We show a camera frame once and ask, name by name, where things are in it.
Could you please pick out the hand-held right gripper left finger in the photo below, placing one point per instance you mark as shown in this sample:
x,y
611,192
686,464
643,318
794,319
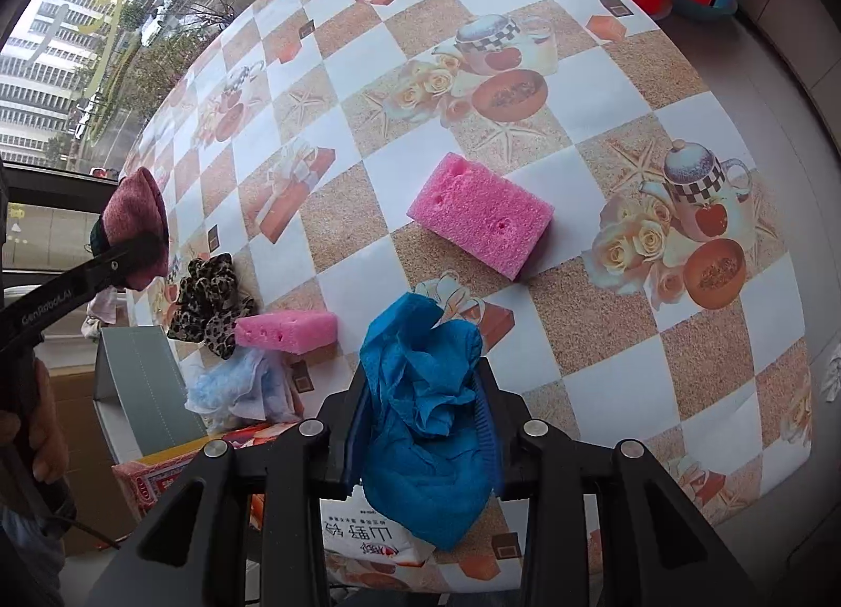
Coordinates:
x,y
358,423

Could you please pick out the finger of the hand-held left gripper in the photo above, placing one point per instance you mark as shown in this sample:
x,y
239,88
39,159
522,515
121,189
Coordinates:
x,y
125,265

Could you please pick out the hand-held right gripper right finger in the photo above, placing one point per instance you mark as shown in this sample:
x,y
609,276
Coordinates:
x,y
491,443

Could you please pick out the pink knitted cloth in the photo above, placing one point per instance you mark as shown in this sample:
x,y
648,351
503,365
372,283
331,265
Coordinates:
x,y
135,219

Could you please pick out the leopard print scrunchie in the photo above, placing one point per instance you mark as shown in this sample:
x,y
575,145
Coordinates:
x,y
210,301

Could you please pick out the white cardboard box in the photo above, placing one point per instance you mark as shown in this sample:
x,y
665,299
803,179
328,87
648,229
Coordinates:
x,y
138,377

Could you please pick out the pink sponge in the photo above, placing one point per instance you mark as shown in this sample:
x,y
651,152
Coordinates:
x,y
479,219
286,330

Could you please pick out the light blue feather cloth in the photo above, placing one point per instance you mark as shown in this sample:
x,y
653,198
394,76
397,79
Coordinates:
x,y
230,387

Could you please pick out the person's left hand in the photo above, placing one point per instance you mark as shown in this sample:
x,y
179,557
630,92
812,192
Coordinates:
x,y
51,423

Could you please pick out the pale pink cloth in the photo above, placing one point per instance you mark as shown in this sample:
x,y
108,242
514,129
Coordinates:
x,y
105,311

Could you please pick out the white drink packet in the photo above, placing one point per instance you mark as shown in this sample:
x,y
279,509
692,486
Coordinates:
x,y
368,535

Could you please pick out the checkered printed tablecloth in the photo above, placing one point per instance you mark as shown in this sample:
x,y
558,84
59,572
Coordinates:
x,y
591,318

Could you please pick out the red patterned carton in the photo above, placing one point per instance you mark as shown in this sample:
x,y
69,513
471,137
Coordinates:
x,y
151,482

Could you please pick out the person's leg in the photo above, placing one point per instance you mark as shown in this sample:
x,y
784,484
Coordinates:
x,y
26,561

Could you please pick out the blue plastic basin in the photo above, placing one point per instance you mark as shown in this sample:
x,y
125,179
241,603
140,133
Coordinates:
x,y
709,6

